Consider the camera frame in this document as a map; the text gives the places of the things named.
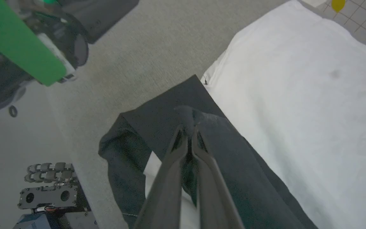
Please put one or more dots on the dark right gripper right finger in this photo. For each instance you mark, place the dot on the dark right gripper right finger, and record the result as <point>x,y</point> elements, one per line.
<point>211,197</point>

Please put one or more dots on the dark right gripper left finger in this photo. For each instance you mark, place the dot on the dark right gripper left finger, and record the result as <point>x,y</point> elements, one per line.
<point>167,190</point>

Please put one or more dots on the grey omni wheel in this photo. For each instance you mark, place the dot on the grey omni wheel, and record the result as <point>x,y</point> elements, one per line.
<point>49,171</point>

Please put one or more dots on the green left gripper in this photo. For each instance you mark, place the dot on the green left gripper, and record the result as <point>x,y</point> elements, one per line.
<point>17,41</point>

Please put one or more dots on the yellow lemon decoration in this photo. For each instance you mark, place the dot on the yellow lemon decoration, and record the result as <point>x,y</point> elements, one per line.
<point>338,4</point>

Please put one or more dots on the black and white long-sleeve shirt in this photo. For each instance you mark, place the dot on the black and white long-sleeve shirt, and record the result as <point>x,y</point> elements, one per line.
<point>297,111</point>

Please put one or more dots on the white rectangular box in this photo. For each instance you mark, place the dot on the white rectangular box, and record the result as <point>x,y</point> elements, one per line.
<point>315,2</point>

